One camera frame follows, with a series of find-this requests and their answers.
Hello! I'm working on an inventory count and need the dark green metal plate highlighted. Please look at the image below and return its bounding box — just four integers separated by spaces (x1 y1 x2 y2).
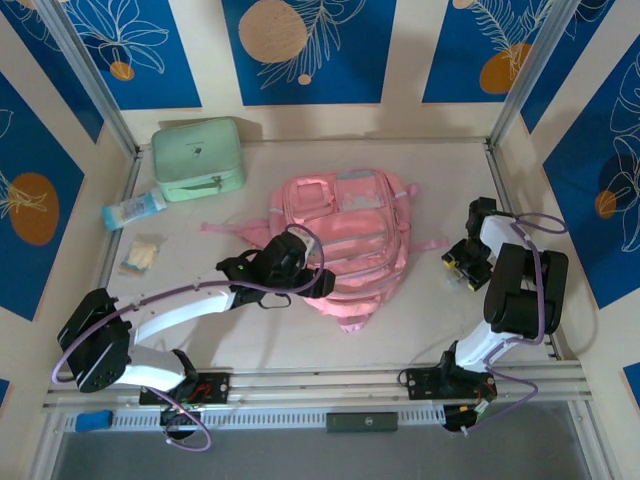
325 412 400 434

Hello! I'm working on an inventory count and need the mint green zip pouch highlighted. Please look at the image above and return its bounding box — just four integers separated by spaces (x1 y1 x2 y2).
151 116 247 203

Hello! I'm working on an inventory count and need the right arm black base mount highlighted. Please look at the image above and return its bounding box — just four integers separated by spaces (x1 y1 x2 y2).
405 366 497 401

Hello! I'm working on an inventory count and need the pink school backpack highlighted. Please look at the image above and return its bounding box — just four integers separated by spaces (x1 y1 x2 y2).
199 167 450 335

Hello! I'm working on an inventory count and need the aluminium side rail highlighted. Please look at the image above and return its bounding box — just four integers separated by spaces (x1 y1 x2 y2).
483 142 574 361
94 147 145 291

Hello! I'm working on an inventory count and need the aluminium frame post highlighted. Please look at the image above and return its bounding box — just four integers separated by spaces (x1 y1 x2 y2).
37 0 142 157
487 0 584 151

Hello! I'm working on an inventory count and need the blue floral wall panel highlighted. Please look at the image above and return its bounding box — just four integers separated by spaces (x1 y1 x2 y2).
542 49 640 311
0 72 86 322
422 0 554 105
221 0 399 107
519 0 617 135
54 0 204 111
0 9 106 145

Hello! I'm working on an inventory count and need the blue foam block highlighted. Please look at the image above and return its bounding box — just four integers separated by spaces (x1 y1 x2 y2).
74 410 114 432

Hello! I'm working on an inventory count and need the clear snack packet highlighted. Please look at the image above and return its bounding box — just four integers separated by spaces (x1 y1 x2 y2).
118 234 166 277

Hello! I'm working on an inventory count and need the white slotted cable duct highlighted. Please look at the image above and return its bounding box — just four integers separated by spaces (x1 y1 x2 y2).
64 405 446 434

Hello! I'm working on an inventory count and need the aluminium table edge rail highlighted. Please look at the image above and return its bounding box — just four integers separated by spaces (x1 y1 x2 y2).
42 366 594 412

